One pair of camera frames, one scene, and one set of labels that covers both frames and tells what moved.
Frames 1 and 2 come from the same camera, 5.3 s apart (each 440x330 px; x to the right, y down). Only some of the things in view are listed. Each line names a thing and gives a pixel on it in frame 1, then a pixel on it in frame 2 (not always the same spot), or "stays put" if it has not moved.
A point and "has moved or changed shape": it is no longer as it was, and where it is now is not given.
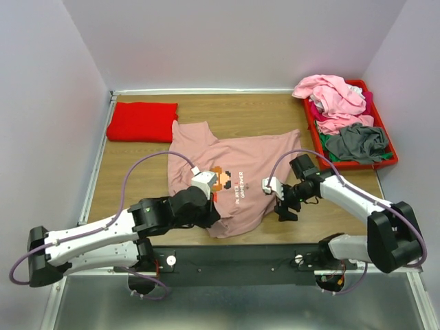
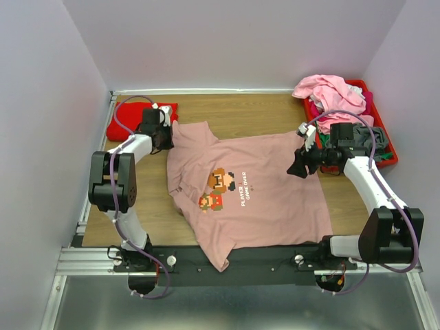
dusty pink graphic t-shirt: (241, 166) has moved or changed shape
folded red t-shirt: (133, 122) stays put
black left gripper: (211, 214) -> (170, 144)
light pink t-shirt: (342, 105) stays put
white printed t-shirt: (357, 90) stays put
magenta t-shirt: (319, 115) stays put
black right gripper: (282, 211) -> (302, 158)
